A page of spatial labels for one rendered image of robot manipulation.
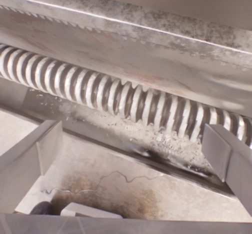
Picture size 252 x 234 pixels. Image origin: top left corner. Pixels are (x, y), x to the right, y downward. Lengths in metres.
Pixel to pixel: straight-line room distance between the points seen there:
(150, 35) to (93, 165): 0.85
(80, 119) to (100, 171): 0.47
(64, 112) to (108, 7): 0.43
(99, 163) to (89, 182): 0.11
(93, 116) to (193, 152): 0.28
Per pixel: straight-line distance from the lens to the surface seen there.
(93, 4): 0.18
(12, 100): 0.66
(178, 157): 0.51
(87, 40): 0.30
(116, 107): 0.18
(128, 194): 0.96
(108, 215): 0.92
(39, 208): 0.98
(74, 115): 0.55
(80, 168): 0.99
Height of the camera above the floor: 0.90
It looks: 79 degrees down
